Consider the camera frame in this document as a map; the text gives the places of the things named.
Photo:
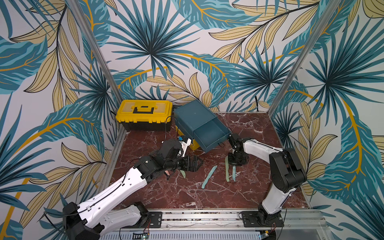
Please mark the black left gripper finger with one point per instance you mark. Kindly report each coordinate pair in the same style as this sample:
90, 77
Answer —
197, 161
195, 168

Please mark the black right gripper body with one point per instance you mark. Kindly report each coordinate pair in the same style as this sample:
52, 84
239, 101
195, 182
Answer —
237, 156

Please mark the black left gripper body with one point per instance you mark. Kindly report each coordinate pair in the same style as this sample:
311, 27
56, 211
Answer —
183, 163

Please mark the green fruit knife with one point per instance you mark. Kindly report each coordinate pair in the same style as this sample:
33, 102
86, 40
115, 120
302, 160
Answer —
227, 168
183, 174

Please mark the teal fruit knife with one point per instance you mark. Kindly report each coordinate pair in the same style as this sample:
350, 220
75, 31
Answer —
234, 173
208, 176

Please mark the yellow bottom drawer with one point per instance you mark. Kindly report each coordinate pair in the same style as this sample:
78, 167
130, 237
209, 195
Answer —
194, 145

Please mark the teal drawer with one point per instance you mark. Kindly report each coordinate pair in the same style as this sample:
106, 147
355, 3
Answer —
211, 134

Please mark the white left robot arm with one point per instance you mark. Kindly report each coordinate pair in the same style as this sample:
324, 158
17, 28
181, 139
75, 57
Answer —
97, 217

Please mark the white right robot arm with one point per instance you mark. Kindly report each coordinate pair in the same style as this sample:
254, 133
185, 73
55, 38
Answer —
287, 173

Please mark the teal and yellow drawer cabinet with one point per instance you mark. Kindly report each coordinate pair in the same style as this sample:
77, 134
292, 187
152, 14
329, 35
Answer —
191, 116

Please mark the yellow black toolbox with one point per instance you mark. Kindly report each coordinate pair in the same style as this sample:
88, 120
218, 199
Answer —
145, 115

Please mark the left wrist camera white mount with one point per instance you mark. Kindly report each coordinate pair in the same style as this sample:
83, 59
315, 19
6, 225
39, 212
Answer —
185, 143

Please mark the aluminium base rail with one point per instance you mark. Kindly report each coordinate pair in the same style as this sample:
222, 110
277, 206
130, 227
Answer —
227, 224

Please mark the aluminium corner post right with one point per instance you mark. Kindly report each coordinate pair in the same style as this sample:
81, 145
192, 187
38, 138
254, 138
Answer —
319, 28

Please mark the aluminium corner post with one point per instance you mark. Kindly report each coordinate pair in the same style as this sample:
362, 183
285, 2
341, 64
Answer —
319, 28
82, 21

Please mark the aluminium corner post left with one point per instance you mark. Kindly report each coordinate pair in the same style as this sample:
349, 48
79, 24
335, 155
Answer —
82, 21

